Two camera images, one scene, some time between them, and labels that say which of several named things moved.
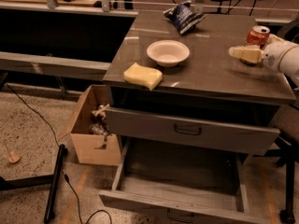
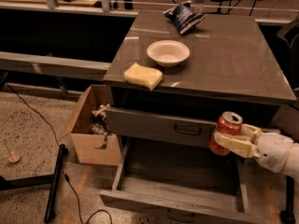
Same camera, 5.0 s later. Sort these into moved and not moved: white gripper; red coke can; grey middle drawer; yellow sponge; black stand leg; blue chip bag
Moved: white gripper; red coke can
Not moved: blue chip bag; grey middle drawer; yellow sponge; black stand leg
